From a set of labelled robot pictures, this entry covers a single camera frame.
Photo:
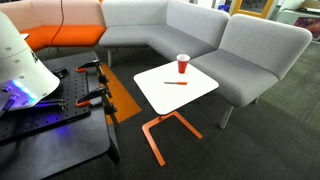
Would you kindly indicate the orange pen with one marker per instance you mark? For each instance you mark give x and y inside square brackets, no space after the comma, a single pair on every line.
[176,83]

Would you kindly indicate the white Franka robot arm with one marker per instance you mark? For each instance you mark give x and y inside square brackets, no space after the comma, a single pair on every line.
[20,66]

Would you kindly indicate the red plastic cup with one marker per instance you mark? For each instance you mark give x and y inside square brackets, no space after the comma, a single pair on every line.
[182,65]

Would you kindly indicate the grey corner sofa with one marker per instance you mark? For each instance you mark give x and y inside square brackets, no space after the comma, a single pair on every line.
[133,20]

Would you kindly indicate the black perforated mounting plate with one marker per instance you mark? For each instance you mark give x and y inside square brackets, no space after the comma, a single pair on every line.
[75,88]

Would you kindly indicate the grey sofa seat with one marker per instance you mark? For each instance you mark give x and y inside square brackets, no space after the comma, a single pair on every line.
[253,46]

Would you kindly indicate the orange and pink sofa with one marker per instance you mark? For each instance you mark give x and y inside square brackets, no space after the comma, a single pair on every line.
[66,36]

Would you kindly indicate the black robot cart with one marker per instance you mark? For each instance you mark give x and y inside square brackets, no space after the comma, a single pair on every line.
[66,146]

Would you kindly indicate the grey desk with poster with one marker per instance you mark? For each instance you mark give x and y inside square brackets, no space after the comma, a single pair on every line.
[308,25]

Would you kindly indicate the white side table orange frame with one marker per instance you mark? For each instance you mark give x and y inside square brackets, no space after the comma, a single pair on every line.
[173,95]

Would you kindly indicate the small black bracket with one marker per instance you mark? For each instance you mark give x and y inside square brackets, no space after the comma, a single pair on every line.
[60,73]

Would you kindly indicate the yellow door frame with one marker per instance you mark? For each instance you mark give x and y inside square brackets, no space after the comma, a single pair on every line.
[235,8]

